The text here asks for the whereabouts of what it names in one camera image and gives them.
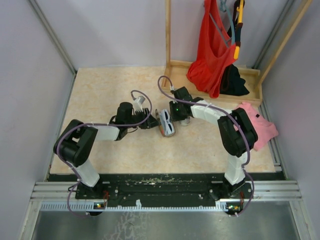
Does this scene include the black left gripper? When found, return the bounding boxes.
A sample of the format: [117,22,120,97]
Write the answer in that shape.
[125,107,161,129]

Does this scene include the map print glasses case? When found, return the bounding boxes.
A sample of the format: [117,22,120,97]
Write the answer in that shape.
[180,118,191,127]

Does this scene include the white sunglasses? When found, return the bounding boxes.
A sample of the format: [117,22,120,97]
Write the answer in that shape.
[159,109,175,137]

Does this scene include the plaid brown glasses case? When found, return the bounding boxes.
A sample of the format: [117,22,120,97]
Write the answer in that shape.
[155,109,176,137]

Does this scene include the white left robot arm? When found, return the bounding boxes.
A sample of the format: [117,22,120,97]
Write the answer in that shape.
[53,102,160,199]

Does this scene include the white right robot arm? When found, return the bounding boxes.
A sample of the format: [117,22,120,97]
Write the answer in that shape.
[169,87,258,198]

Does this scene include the wooden clothes rack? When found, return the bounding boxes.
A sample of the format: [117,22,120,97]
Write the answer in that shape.
[160,0,312,107]

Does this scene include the black garment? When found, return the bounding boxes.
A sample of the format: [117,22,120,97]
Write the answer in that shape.
[219,64,250,97]

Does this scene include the red garment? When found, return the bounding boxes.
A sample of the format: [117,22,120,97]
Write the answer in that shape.
[186,0,236,98]

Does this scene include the pink folded shirt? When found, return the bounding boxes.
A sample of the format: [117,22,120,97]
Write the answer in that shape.
[237,102,279,151]

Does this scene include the yellow black hanger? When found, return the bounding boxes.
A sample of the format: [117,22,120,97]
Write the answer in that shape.
[228,0,245,60]

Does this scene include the blue-grey hanger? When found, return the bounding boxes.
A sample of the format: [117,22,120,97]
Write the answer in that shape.
[207,0,237,48]

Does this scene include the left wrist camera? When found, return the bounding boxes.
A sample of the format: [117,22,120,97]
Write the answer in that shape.
[133,95,146,112]

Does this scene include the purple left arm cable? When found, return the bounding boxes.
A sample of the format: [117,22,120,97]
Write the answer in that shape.
[56,89,153,218]

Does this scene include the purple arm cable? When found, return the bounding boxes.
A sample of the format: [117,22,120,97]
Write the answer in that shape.
[157,75,255,217]
[56,89,153,218]

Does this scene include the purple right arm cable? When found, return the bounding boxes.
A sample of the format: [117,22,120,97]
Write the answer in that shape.
[157,75,255,217]

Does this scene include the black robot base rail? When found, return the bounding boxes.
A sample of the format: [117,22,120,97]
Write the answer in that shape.
[42,172,286,209]

